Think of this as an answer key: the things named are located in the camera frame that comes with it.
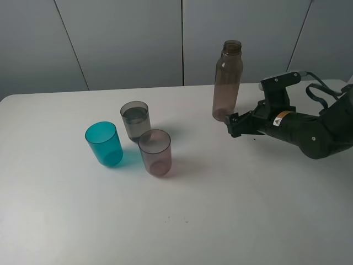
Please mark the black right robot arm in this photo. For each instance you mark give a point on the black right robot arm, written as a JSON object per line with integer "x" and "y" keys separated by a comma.
{"x": 316, "y": 136}

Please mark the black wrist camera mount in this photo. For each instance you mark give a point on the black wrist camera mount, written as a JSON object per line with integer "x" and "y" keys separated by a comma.
{"x": 275, "y": 93}

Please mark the brown translucent plastic bottle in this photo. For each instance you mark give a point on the brown translucent plastic bottle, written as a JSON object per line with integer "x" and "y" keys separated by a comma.
{"x": 229, "y": 69}

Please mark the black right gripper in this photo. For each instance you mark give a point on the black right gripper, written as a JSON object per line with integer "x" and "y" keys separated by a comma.
{"x": 262, "y": 118}

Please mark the teal translucent plastic cup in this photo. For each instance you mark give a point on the teal translucent plastic cup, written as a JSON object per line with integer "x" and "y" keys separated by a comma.
{"x": 104, "y": 141}

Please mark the pink translucent plastic cup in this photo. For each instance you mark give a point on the pink translucent plastic cup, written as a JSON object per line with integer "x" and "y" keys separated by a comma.
{"x": 155, "y": 149}

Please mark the grey translucent plastic cup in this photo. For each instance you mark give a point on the grey translucent plastic cup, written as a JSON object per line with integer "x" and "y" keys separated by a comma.
{"x": 135, "y": 115}

